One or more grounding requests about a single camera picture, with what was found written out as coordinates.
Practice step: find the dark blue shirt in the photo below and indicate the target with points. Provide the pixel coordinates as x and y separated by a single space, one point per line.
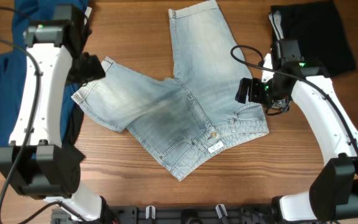
13 66

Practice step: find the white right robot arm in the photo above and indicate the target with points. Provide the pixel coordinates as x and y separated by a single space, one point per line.
289 78

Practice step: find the light blue denim shorts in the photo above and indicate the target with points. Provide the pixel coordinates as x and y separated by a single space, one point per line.
185 120

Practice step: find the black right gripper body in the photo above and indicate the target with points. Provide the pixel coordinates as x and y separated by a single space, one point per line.
253 91

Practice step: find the folded black shorts white stripes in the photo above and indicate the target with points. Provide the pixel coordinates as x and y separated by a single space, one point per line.
317 26

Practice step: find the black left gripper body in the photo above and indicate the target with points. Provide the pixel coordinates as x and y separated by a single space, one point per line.
86 70

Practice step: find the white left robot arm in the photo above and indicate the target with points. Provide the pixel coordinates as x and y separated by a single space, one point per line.
35 163

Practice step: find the black garment under pile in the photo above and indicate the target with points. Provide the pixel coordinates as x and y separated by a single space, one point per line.
73 130

